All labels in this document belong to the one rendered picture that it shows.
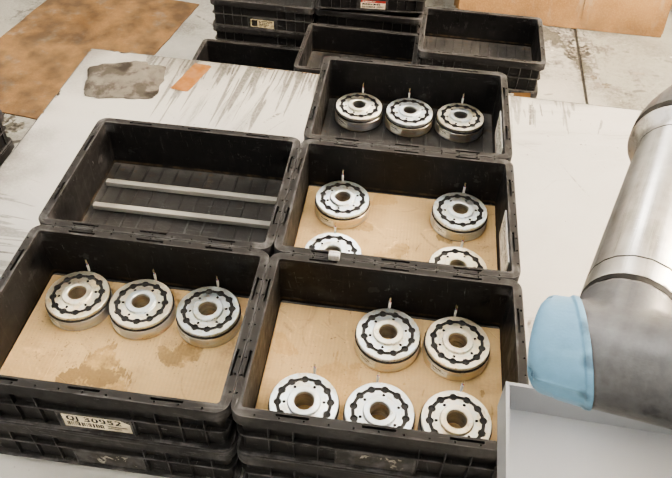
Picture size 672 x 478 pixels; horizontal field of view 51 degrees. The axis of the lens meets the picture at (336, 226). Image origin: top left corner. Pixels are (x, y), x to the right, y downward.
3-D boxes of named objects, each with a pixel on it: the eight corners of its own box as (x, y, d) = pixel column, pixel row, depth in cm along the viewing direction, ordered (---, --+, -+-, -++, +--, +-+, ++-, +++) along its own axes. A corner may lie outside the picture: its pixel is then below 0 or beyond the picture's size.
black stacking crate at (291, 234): (500, 207, 142) (511, 162, 134) (505, 325, 121) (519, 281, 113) (303, 185, 145) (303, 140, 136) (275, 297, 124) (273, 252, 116)
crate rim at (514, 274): (510, 169, 135) (513, 159, 133) (518, 289, 114) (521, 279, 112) (302, 147, 138) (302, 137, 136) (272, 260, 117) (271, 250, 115)
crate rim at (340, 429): (518, 289, 114) (521, 279, 112) (530, 464, 93) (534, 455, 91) (272, 260, 117) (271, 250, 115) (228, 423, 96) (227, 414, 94)
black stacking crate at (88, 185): (301, 185, 145) (301, 140, 137) (273, 297, 124) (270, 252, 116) (112, 164, 147) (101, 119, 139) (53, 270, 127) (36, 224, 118)
